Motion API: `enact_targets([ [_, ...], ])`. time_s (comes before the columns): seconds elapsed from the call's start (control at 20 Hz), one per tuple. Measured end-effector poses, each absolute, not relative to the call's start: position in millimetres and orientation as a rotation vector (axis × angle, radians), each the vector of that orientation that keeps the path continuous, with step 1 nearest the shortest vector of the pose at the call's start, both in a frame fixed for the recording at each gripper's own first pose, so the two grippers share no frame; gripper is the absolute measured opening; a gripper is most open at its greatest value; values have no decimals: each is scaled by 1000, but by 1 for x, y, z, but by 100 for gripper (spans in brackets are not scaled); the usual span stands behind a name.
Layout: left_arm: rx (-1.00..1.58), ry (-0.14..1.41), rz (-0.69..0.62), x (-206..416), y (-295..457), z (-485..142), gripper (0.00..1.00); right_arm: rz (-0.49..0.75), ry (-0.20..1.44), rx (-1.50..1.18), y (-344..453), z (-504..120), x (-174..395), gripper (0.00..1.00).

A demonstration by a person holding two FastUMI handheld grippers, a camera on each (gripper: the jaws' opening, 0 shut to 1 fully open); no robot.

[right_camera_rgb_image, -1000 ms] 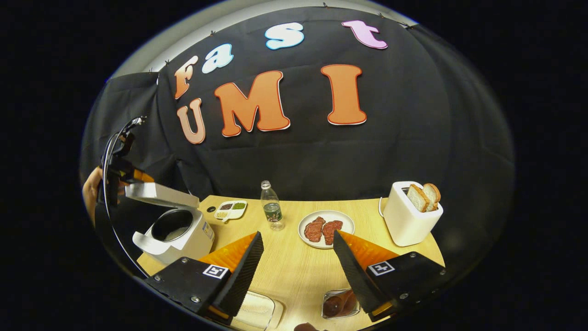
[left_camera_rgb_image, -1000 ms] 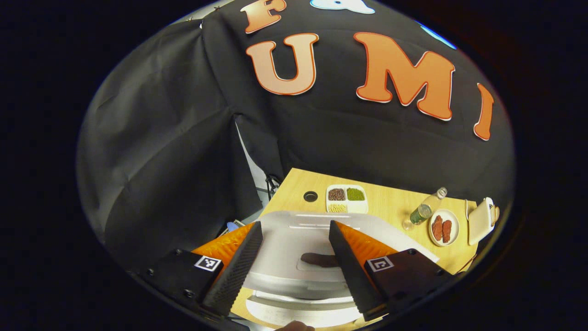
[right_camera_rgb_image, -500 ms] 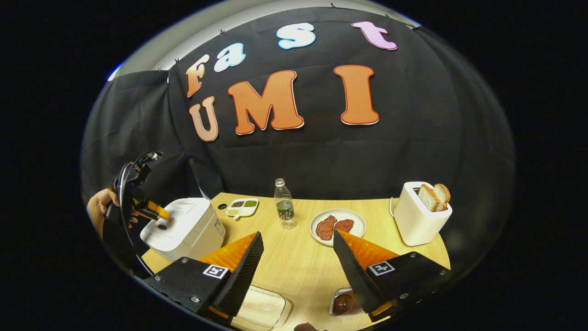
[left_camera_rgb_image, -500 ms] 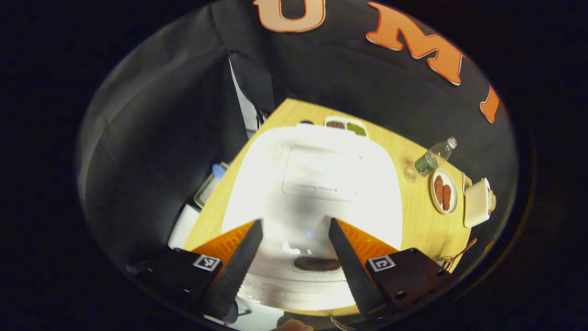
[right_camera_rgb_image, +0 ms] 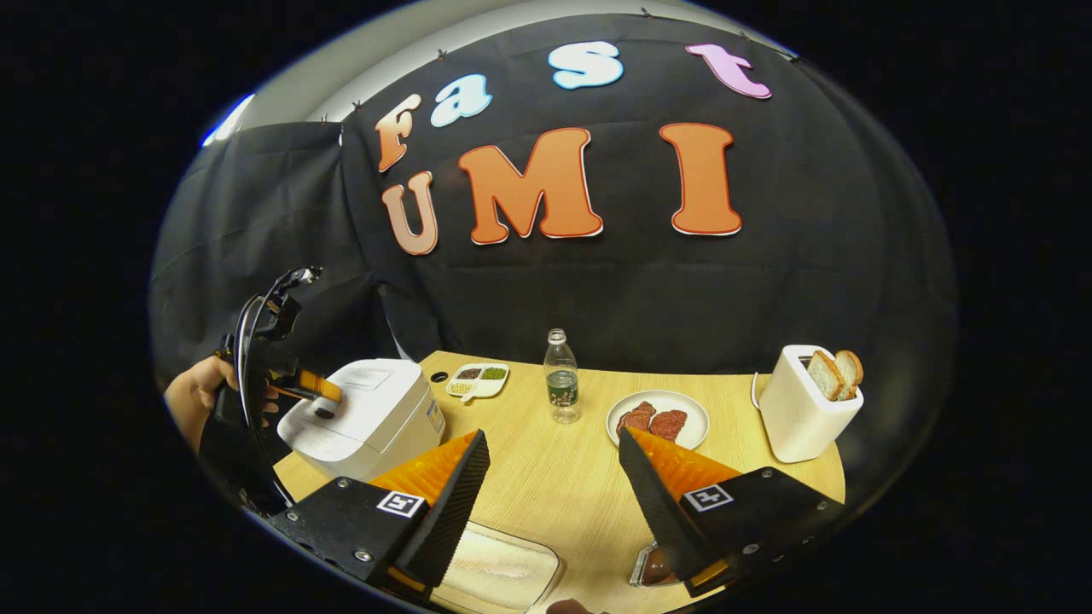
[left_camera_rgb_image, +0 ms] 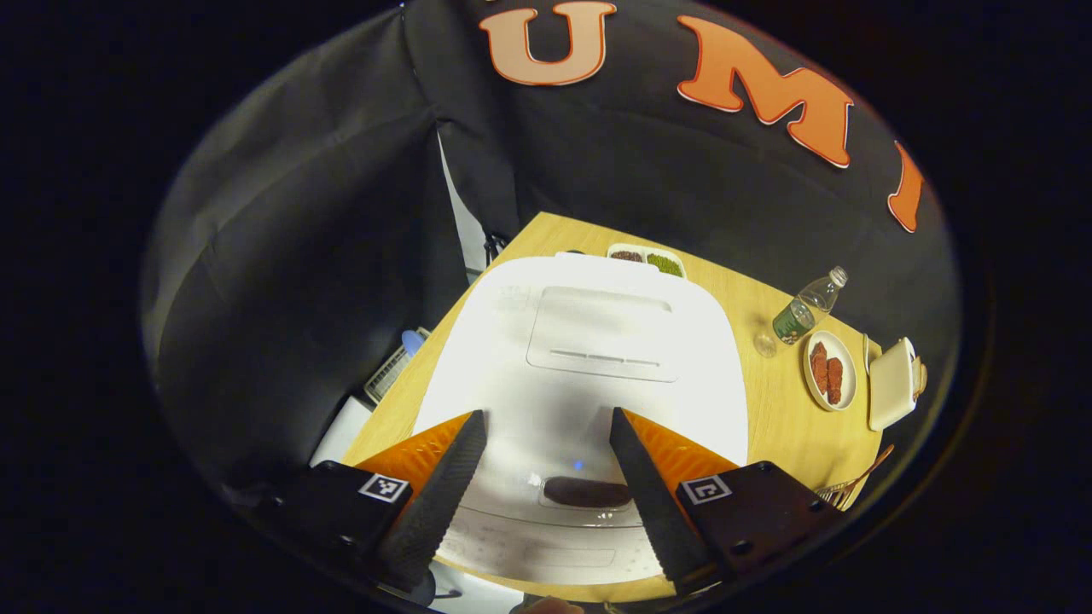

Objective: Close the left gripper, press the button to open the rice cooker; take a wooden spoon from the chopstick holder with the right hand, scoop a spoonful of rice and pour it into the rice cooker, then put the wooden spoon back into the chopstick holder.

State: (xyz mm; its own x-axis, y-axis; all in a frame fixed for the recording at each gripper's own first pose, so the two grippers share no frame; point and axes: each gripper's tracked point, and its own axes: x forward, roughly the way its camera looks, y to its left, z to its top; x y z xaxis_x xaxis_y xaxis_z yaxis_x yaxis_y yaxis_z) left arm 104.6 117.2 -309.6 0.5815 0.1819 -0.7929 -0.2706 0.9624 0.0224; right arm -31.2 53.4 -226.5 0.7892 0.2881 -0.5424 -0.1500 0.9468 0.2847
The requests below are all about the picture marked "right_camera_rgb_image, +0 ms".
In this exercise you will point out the white toaster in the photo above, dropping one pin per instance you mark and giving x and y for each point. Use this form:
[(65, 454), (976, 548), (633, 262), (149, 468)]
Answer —
[(798, 426)]

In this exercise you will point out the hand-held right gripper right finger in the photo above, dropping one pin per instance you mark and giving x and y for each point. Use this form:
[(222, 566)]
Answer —
[(661, 520)]

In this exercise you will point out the clear plastic water bottle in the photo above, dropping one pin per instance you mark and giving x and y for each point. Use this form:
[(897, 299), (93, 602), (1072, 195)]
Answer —
[(562, 384)]

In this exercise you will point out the toast bread slice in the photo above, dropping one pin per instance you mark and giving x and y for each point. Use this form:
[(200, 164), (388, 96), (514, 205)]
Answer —
[(851, 371), (824, 375)]

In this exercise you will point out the white divided grain dish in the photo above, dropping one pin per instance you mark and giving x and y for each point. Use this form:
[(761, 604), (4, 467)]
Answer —
[(478, 381)]

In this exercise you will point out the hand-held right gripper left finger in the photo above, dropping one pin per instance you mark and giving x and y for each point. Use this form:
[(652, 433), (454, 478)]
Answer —
[(448, 512)]

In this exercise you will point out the red meat piece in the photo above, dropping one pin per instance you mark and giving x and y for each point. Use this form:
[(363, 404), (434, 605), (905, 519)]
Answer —
[(636, 418), (670, 424)]

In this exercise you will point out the white rice cooker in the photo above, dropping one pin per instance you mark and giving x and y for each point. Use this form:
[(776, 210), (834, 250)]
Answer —
[(375, 418)]

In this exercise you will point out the ceiling light panel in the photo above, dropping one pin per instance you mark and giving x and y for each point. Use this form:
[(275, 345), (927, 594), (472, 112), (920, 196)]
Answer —
[(229, 119)]

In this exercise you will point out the white round plate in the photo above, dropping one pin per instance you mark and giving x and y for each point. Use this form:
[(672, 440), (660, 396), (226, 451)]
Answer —
[(695, 418)]

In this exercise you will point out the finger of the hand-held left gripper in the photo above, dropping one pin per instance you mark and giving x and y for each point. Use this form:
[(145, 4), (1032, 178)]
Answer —
[(320, 388)]

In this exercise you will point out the brown wooden spoon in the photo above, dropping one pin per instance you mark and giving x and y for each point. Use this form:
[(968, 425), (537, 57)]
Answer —
[(659, 570)]

